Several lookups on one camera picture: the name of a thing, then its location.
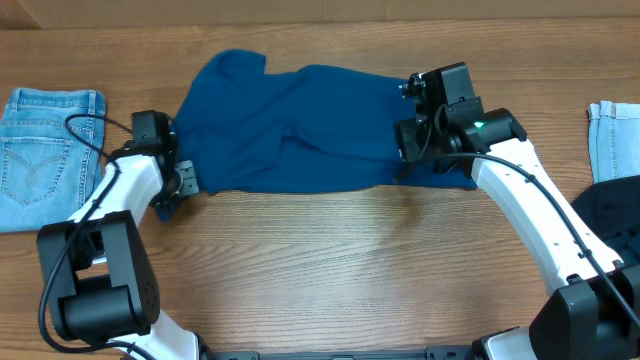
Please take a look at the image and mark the blue polo shirt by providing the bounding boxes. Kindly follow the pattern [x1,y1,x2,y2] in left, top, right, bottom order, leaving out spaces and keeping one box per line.
[154,48,478,223]

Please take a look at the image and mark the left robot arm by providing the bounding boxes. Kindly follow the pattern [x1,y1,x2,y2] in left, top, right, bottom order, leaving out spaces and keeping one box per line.
[37,110,213,360]

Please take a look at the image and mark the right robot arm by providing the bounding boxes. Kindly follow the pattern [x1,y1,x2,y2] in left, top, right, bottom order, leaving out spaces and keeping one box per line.
[394,63,639,360]

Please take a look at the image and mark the folded light blue jeans left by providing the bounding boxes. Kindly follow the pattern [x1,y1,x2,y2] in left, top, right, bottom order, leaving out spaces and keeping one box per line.
[1,88,106,233]

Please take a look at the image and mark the light blue jeans right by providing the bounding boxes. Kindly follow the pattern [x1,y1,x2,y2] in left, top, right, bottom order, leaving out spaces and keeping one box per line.
[587,100,639,183]

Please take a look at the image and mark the dark navy garment pile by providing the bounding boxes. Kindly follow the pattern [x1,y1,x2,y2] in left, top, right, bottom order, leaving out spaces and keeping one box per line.
[572,176,640,266]

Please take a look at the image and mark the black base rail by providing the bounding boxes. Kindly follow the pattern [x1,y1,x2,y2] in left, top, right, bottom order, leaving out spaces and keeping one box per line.
[207,345,476,360]

